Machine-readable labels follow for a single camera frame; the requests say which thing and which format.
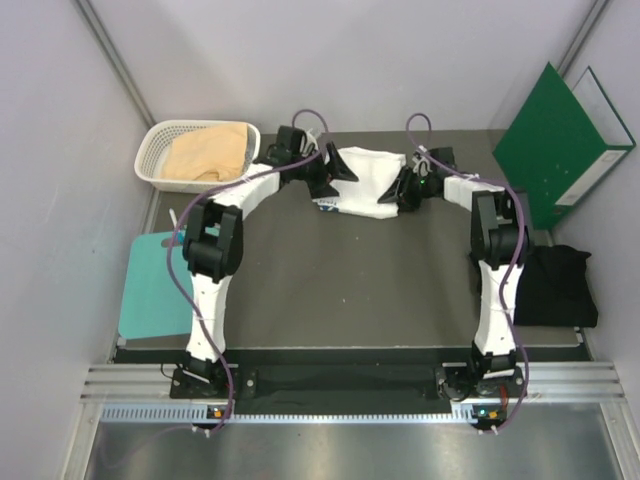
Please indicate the green ring binder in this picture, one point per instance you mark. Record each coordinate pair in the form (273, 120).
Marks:
(563, 141)

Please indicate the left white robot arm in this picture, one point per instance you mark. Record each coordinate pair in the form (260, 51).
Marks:
(213, 244)

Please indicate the beige folded t-shirt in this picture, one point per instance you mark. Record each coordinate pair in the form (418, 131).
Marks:
(212, 154)

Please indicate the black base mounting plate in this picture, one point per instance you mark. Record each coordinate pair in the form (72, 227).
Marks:
(301, 385)

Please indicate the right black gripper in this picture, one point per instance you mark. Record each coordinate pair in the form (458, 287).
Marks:
(400, 193)

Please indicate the white plastic basket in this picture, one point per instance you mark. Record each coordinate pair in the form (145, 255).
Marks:
(155, 146)

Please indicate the teal cutting mat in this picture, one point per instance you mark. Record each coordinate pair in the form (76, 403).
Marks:
(151, 305)

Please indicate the aluminium rail frame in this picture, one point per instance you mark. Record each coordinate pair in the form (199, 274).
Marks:
(355, 422)

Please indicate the black t-shirt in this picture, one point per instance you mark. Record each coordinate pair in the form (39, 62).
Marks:
(552, 291)

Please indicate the white daisy print t-shirt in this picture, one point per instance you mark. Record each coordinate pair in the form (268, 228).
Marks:
(376, 171)

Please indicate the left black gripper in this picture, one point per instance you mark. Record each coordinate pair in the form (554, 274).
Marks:
(319, 186)

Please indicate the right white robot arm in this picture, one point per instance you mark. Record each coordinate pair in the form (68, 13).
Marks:
(499, 244)

